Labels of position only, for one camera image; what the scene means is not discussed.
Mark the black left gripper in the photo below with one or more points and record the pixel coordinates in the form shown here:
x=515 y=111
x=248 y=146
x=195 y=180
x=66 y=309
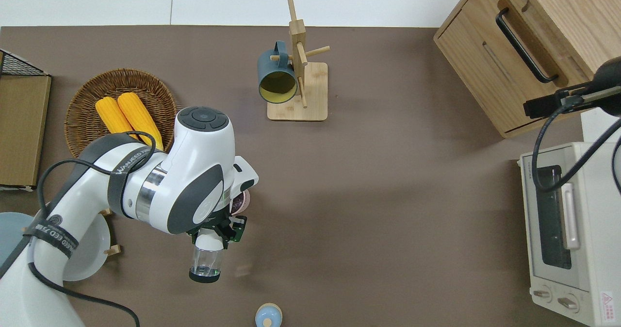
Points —
x=216 y=220

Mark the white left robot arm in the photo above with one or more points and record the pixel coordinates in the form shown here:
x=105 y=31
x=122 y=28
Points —
x=194 y=162

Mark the wooden plate rack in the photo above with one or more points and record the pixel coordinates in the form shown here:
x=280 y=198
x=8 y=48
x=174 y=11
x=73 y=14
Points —
x=112 y=250

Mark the grey plate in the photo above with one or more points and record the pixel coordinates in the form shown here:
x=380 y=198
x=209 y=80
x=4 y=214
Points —
x=92 y=254

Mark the yellow corn cob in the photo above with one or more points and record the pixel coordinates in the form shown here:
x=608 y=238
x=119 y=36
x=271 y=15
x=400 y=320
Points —
x=111 y=116
x=140 y=113

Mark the brown table mat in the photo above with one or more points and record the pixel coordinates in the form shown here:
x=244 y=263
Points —
x=364 y=196

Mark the wooden mug tree stand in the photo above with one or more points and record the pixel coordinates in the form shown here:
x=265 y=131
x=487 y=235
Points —
x=310 y=94

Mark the brown wicker basket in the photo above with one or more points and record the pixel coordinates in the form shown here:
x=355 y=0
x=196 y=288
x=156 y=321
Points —
x=82 y=118

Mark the dark blue mug yellow inside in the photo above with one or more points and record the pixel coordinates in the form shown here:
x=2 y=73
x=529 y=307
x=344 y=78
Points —
x=271 y=65

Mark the light blue plate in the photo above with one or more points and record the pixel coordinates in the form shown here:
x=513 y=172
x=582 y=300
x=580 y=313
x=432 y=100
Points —
x=9 y=230

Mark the wooden basket lid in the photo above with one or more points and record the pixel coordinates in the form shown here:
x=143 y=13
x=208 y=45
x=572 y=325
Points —
x=22 y=128

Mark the beige toaster oven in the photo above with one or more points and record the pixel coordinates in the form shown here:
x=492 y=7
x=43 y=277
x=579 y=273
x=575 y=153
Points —
x=596 y=230

